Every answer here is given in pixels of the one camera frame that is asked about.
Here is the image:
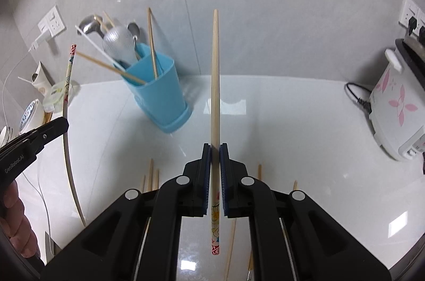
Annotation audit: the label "white charger plug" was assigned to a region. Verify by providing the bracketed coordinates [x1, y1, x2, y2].
[28, 31, 52, 53]

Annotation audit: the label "white wall socket with switch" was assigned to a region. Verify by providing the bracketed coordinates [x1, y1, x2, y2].
[37, 5, 67, 38]

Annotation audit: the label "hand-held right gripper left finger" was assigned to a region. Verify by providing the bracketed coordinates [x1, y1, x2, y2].
[40, 142, 213, 281]

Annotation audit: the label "floral handle wooden chopstick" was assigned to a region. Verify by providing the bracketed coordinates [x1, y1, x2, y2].
[62, 44, 87, 226]
[209, 9, 221, 257]

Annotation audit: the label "steel ladle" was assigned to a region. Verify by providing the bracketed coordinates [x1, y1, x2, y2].
[79, 14, 110, 39]

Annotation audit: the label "translucent dotted rice paddle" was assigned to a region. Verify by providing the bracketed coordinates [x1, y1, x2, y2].
[102, 25, 140, 69]

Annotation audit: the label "clear food container green lid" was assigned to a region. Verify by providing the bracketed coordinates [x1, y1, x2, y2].
[43, 79, 80, 112]

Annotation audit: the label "white dish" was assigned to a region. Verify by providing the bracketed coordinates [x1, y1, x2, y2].
[0, 125, 14, 149]

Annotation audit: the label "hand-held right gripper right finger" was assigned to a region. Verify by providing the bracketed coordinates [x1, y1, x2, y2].
[219, 143, 393, 281]

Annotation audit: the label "steel spoon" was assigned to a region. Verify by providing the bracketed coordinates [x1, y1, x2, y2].
[128, 22, 142, 59]

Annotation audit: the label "black power cord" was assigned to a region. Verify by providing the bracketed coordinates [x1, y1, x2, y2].
[345, 83, 374, 112]

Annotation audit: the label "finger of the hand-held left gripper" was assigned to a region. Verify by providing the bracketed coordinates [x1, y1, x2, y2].
[20, 117, 70, 155]

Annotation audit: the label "person's left hand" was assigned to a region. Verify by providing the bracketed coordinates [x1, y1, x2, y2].
[0, 181, 39, 258]

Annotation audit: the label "blue plastic utensil holder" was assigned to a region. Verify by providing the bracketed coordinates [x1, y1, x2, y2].
[120, 43, 192, 134]

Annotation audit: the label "white squeeze tube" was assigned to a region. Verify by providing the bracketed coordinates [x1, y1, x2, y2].
[31, 61, 55, 96]

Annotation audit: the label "white rice cooker pink flowers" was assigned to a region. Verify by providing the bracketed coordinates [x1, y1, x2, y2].
[368, 37, 425, 162]

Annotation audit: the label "white chopstick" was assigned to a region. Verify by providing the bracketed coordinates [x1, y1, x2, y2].
[75, 25, 127, 70]

